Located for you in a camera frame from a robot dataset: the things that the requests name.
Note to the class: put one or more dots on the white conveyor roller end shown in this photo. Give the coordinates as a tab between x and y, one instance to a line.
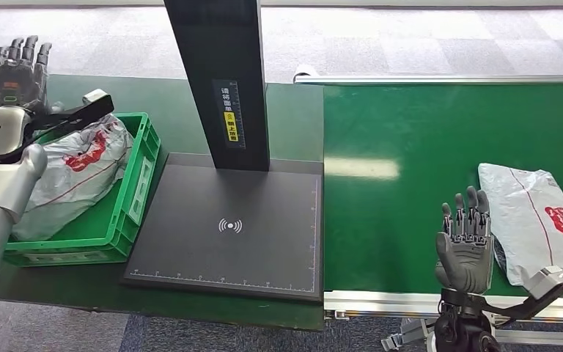
305	71

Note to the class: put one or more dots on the green conveyor belt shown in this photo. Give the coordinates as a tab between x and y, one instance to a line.
398	136

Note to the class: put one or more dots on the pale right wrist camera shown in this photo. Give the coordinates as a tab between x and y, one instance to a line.
546	284

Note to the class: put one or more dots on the wide aluminium conveyor rail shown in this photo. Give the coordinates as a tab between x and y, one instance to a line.
383	303

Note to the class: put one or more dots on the grey polybag package red print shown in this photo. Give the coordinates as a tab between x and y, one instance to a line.
77	180
529	218

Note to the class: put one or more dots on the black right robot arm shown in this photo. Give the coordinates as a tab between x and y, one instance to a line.
461	325

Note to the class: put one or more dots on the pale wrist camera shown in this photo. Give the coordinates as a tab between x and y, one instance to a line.
87	107
546	284

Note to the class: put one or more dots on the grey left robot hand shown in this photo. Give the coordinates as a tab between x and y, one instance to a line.
17	80

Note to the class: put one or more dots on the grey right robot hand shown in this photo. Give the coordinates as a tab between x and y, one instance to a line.
466	257

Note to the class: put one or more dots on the black yellow column label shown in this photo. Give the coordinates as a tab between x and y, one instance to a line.
229	116

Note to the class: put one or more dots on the thin aluminium conveyor rail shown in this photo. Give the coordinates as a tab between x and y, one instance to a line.
456	79

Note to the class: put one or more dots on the green plastic crate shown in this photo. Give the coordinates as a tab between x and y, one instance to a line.
131	194

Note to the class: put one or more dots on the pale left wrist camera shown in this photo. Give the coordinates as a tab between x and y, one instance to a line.
87	107

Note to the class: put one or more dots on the black scanner column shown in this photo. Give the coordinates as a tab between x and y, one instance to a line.
218	58

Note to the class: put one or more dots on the black scanner base plate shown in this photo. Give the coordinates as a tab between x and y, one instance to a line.
242	233

